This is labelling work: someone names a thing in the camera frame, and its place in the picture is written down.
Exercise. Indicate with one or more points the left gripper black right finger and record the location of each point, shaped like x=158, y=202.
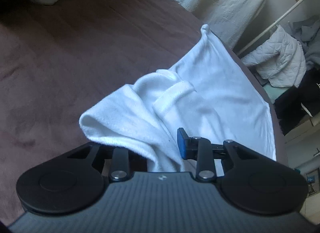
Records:
x=245, y=178

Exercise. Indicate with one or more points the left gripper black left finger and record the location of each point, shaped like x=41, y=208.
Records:
x=74, y=180

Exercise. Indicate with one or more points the white fleece garment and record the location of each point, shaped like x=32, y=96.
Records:
x=206, y=93

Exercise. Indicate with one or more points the white quilted blanket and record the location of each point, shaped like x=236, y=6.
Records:
x=280, y=60

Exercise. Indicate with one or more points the brown bed sheet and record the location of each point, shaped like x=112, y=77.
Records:
x=58, y=61

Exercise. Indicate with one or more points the white floor lamp pole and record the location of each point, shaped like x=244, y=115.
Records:
x=277, y=21

